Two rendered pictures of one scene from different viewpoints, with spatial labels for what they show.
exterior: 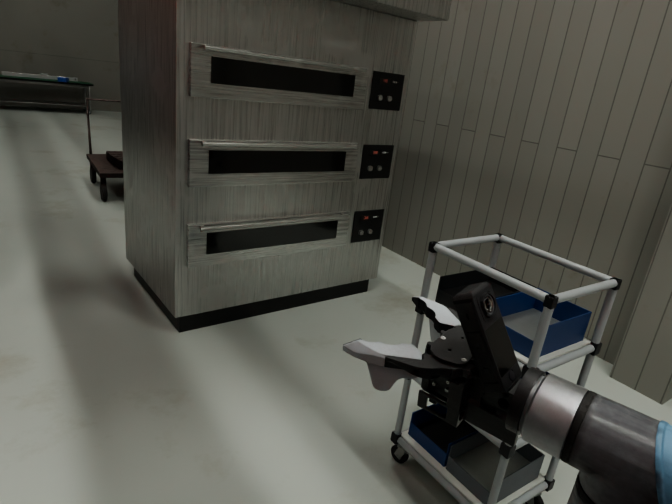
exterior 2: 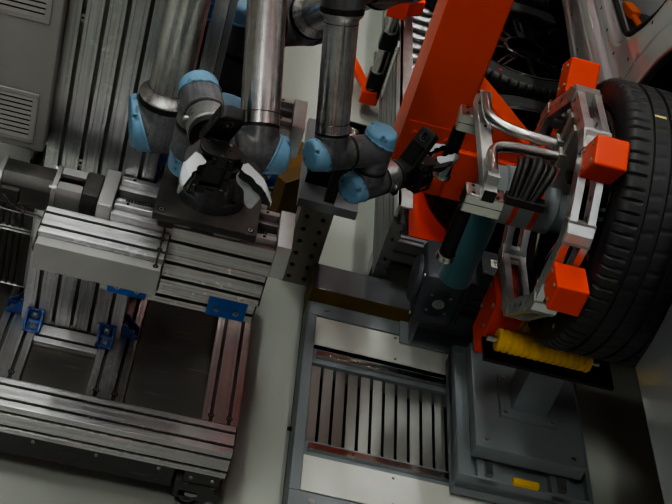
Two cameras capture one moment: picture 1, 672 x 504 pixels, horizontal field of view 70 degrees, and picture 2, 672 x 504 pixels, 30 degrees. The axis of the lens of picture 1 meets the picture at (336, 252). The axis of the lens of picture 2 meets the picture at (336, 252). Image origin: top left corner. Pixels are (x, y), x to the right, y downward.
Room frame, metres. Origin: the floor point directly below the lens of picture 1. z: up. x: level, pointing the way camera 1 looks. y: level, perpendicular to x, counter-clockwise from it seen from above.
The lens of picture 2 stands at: (1.89, 0.87, 2.38)
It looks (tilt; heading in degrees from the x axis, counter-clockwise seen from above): 36 degrees down; 208
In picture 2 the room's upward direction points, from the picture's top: 19 degrees clockwise
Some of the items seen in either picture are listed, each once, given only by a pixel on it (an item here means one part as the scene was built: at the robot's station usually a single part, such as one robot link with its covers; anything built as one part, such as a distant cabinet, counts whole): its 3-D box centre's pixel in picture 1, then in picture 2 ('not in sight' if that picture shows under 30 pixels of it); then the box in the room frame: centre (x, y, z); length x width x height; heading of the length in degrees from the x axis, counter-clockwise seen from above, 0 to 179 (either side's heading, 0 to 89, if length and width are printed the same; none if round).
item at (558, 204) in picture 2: not in sight; (521, 198); (-0.52, 0.01, 0.85); 0.21 x 0.14 x 0.14; 127
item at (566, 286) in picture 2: not in sight; (565, 288); (-0.31, 0.26, 0.85); 0.09 x 0.08 x 0.07; 37
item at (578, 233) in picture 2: not in sight; (550, 205); (-0.56, 0.06, 0.85); 0.54 x 0.07 x 0.54; 37
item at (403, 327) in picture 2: not in sight; (476, 311); (-0.83, -0.09, 0.26); 0.42 x 0.18 x 0.35; 127
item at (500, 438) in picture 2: not in sight; (538, 377); (-0.67, 0.20, 0.32); 0.40 x 0.30 x 0.28; 37
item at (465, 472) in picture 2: not in sight; (514, 428); (-0.66, 0.20, 0.13); 0.50 x 0.36 x 0.10; 37
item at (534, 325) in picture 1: (488, 382); not in sight; (1.58, -0.63, 0.50); 0.54 x 0.42 x 1.00; 37
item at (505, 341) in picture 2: not in sight; (543, 350); (-0.53, 0.21, 0.51); 0.29 x 0.06 x 0.06; 127
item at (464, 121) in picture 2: not in sight; (475, 120); (-0.58, -0.20, 0.93); 0.09 x 0.05 x 0.05; 127
